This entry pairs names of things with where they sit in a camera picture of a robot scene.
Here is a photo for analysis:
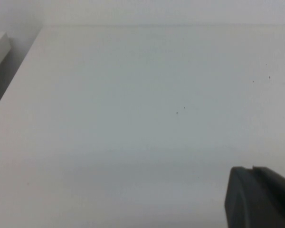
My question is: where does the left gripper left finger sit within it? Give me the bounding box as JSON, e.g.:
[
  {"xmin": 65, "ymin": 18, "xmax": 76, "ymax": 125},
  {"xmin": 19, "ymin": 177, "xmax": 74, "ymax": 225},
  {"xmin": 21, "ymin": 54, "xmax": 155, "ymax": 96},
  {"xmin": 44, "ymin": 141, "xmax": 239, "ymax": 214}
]
[{"xmin": 225, "ymin": 166, "xmax": 256, "ymax": 228}]

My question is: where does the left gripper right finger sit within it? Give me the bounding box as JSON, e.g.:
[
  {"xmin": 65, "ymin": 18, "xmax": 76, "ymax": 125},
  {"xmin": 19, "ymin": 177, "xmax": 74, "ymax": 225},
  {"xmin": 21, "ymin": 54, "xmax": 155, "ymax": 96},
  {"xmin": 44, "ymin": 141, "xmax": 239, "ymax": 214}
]
[{"xmin": 251, "ymin": 165, "xmax": 285, "ymax": 228}]

